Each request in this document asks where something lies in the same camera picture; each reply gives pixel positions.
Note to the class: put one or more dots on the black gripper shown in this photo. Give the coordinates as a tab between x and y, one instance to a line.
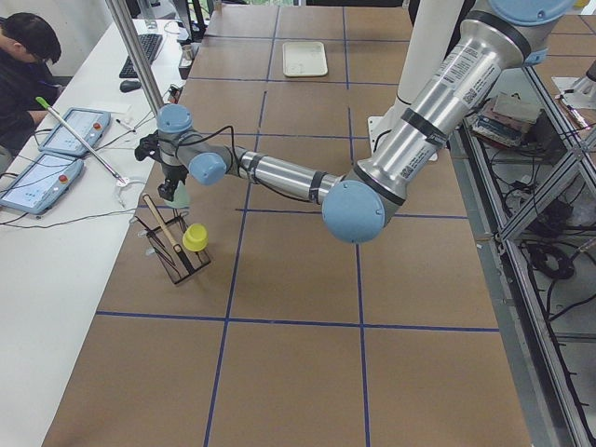
171	174

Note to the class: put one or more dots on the pale green plastic cup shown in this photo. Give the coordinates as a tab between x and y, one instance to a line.
181	199

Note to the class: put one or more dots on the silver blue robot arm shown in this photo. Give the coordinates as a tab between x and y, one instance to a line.
494	36

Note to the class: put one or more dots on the yellow plastic cup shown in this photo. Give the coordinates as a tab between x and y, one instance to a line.
196	237

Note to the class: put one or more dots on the cream bear print tray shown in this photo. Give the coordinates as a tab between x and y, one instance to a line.
304	59

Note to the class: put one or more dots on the upper teach pendant tablet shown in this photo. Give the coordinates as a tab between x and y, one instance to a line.
88	123

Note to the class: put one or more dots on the teach pendant tablet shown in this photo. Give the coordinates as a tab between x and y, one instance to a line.
88	123
42	184

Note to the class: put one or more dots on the black computer mouse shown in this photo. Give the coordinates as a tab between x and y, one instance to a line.
127	86

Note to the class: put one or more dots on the lower teach pendant tablet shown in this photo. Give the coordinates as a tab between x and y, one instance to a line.
42	184

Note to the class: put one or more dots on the white side desk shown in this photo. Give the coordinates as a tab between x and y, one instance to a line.
54	267

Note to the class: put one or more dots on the long silver grabber stick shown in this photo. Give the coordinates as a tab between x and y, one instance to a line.
121	182

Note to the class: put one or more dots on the person in black shirt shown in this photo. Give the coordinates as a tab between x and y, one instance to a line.
28	44

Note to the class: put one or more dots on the stack of books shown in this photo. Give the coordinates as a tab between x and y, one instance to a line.
504	120

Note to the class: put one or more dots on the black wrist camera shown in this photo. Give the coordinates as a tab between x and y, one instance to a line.
148	147

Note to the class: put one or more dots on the black wire cup rack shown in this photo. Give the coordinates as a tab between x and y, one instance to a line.
164	236

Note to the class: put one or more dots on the silver aluminium post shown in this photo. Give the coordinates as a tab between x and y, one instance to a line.
125	25

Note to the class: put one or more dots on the aluminium frame rail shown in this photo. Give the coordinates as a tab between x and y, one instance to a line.
535	202

